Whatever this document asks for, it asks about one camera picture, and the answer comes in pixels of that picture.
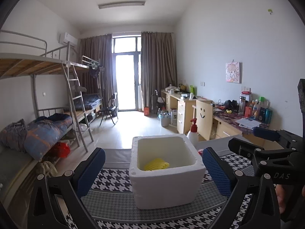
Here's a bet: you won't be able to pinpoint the yellow foam fruit net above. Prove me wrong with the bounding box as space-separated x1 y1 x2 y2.
144 158 170 171

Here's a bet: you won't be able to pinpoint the person's right hand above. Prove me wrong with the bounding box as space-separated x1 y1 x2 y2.
275 185 300 214

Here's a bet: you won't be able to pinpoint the teal bottles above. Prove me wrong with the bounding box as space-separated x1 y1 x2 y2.
258 108 273 124

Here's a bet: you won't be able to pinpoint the red snack packet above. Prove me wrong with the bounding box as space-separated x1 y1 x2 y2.
198 149 203 156

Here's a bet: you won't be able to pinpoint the papers on desk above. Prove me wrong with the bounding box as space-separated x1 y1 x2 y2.
235 118 261 130

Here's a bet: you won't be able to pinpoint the red plastic bag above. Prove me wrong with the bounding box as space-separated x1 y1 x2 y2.
50 142 71 158

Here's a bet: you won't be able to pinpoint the houndstooth table cloth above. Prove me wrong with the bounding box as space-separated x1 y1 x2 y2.
57 135 263 229

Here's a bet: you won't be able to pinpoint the white foam box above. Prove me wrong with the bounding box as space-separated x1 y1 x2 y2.
129 134 206 210

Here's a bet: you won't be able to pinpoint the white spray bottle red cap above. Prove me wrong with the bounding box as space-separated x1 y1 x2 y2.
187 118 199 148

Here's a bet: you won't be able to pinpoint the wooden desk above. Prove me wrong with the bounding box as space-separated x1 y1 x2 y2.
162 90 265 146

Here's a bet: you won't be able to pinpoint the wooden smiley chair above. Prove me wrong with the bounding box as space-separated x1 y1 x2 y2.
194 100 214 141

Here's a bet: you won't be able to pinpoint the blue patterned quilt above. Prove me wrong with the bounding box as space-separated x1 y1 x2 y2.
1 113 72 161

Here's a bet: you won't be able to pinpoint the black folding chair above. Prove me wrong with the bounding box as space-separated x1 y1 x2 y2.
98 92 118 126

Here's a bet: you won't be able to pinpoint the white trash bucket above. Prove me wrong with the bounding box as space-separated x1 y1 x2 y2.
159 112 171 127

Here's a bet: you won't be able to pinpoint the metal bunk bed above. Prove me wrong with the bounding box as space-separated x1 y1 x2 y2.
1 30 99 146

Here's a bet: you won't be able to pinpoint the brown right curtain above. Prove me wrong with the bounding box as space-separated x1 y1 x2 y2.
141 31 178 107

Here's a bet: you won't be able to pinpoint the brown curtain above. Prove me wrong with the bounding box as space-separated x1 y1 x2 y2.
78 34 114 107
141 31 178 107

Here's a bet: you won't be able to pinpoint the brown left curtain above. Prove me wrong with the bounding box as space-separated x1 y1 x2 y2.
78 34 114 107

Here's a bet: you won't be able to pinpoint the white air conditioner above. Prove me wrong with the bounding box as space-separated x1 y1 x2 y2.
59 33 78 47

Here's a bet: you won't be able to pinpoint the ceiling tube light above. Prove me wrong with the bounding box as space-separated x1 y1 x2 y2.
98 1 146 9

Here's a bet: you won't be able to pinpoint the pink anime wall picture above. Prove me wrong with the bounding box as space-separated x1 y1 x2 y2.
225 62 240 83

